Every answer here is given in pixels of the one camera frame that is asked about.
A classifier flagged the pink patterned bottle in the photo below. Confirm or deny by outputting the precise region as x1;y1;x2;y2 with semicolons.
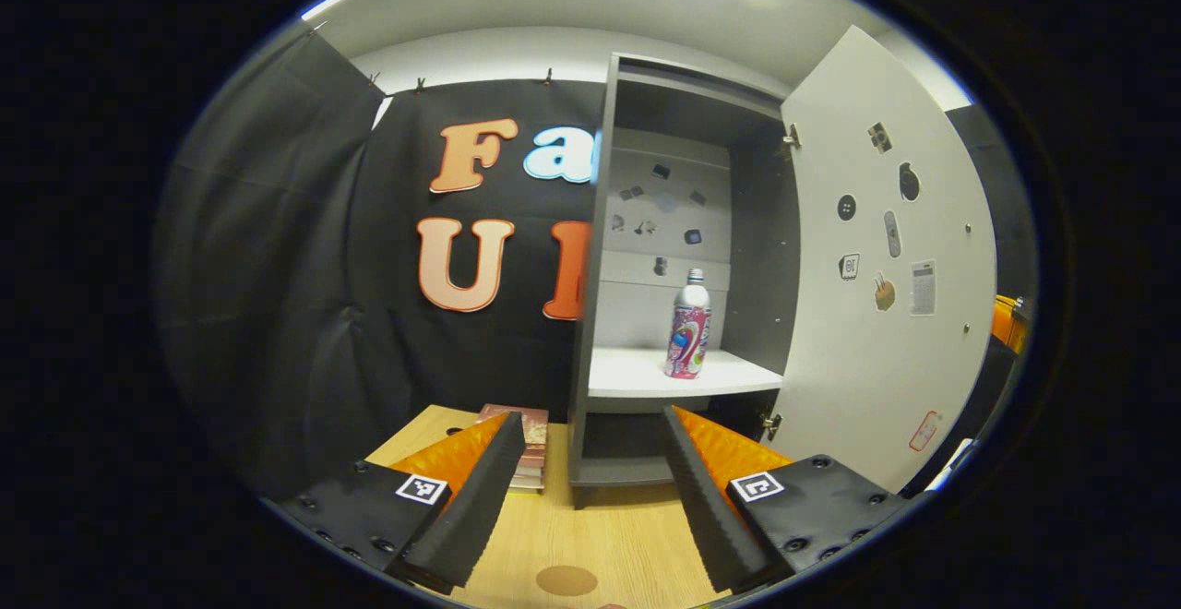
664;268;713;380

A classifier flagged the white cabinet shelf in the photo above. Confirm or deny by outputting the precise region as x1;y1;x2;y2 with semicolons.
588;346;785;400

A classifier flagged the white cabinet door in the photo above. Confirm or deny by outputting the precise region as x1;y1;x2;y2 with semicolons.
766;25;999;495

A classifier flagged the round brown coaster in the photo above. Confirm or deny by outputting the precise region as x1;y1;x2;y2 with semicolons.
537;566;599;597

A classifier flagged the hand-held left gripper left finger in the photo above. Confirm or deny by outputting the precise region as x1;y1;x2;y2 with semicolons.
263;411;527;596

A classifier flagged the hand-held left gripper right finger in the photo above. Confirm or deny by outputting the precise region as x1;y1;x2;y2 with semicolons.
662;404;910;596

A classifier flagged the black backdrop cloth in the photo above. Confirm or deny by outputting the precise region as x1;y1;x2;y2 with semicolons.
152;28;1039;499

